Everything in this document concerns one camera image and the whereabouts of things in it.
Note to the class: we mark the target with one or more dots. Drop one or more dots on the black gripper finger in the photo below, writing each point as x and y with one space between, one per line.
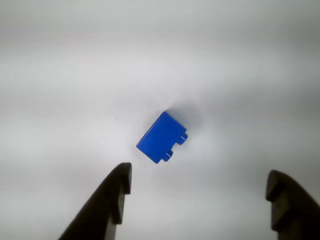
105 200
295 212

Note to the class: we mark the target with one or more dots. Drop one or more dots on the blue lego brick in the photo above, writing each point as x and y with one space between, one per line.
160 137

